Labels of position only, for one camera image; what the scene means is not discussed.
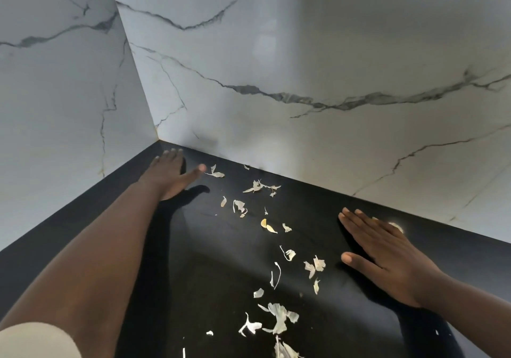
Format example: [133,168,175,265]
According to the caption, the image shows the person's left hand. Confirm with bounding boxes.
[139,148,207,202]

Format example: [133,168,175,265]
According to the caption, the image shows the person's right hand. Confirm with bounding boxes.
[338,208,444,309]

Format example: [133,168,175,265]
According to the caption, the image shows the person's left forearm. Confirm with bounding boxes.
[0,178,163,358]

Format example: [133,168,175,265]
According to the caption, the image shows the person's right forearm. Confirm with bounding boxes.
[415,268,511,358]

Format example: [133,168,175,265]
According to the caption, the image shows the scattered garlic peels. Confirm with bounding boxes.
[182,164,326,358]

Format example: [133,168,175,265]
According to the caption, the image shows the white sleeve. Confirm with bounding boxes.
[0,322,83,358]

